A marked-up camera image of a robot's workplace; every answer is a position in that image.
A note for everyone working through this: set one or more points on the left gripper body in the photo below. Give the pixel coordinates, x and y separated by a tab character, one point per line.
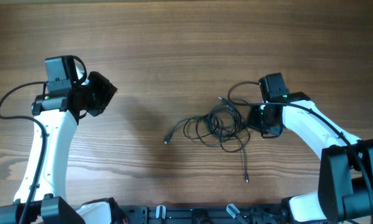
96	94

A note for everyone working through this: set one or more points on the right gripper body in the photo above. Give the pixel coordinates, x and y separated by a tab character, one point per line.
258	119

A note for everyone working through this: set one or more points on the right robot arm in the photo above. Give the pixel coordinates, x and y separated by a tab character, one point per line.
345	187

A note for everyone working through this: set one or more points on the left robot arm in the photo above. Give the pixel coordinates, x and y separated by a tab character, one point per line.
69	93

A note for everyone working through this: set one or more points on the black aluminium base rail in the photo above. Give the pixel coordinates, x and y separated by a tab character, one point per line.
256	214

